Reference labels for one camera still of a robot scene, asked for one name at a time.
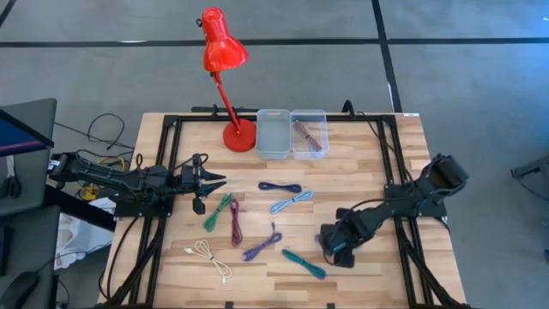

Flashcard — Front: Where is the navy usb cable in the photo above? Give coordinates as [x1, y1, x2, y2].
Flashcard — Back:
[257, 181, 303, 194]

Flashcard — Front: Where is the red desk lamp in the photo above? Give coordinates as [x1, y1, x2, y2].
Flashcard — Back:
[196, 6, 258, 154]

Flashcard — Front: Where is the teal black braided usb cable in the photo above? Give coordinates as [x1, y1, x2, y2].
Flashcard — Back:
[281, 248, 328, 281]

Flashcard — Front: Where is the black floor cable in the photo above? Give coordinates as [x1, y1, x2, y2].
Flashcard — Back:
[53, 112, 136, 151]

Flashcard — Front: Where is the magenta braided usb cable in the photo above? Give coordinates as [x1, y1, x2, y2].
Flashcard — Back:
[229, 198, 244, 248]

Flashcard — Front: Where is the left clear plastic bin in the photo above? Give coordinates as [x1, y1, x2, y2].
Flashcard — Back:
[255, 108, 293, 161]

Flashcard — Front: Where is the green usb cable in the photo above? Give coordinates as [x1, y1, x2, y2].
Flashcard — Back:
[202, 192, 234, 233]

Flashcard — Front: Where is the light blue usb cable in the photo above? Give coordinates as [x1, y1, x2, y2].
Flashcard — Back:
[268, 190, 315, 215]

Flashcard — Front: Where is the black computer mouse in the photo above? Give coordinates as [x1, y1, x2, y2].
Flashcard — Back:
[0, 270, 40, 309]

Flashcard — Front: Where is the lilac usb cable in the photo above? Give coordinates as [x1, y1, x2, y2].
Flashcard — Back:
[242, 221, 283, 263]

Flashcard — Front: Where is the cream white usb cable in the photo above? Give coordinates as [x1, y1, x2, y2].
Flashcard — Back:
[183, 239, 233, 287]

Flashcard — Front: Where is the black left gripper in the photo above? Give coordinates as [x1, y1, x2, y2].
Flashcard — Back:
[173, 161, 228, 198]

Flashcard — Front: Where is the yellow cable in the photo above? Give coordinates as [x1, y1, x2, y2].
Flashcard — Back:
[79, 154, 130, 202]

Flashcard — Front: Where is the white plastic bag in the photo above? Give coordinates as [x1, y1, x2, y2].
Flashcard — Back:
[53, 196, 118, 271]

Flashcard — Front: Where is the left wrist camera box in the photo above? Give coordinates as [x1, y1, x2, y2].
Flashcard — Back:
[191, 196, 208, 216]

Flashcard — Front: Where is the clear plastic bin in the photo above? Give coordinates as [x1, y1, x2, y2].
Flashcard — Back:
[290, 108, 330, 161]
[255, 108, 293, 161]

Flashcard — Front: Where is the black power cable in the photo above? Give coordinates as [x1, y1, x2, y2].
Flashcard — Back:
[354, 110, 409, 182]

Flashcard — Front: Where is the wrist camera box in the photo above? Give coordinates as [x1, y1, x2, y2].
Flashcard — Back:
[333, 251, 357, 270]
[191, 196, 208, 216]

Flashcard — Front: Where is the blue screen monitor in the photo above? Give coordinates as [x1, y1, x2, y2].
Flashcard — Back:
[0, 107, 56, 158]

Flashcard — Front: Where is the grey desk top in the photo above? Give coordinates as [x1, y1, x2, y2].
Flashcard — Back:
[0, 204, 61, 309]
[0, 97, 59, 218]

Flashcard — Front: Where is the black desk rail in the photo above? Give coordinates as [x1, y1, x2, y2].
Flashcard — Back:
[42, 183, 118, 233]

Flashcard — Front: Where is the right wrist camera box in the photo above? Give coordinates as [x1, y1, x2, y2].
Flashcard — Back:
[333, 251, 357, 270]

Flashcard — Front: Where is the black aluminium table frame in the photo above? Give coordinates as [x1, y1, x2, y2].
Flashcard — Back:
[102, 105, 468, 309]

